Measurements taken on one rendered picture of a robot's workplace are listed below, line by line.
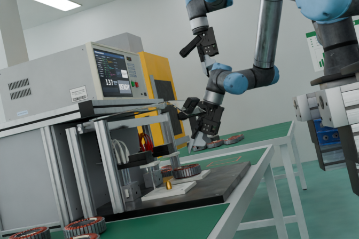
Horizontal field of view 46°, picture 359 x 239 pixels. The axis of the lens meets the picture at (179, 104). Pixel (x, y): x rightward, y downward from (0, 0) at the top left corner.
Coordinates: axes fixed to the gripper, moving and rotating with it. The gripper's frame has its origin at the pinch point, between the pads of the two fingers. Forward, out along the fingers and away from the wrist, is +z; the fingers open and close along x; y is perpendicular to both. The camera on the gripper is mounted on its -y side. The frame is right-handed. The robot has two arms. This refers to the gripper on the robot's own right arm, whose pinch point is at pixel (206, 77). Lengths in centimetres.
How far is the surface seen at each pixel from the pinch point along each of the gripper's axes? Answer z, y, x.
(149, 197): 37, -24, -42
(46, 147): 14, -49, -53
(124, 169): 28, -33, -34
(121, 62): -11.2, -29.2, -19.8
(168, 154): 27.0, -20.4, -13.9
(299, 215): 95, 33, 120
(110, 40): -111, -134, 357
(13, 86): -10, -65, -37
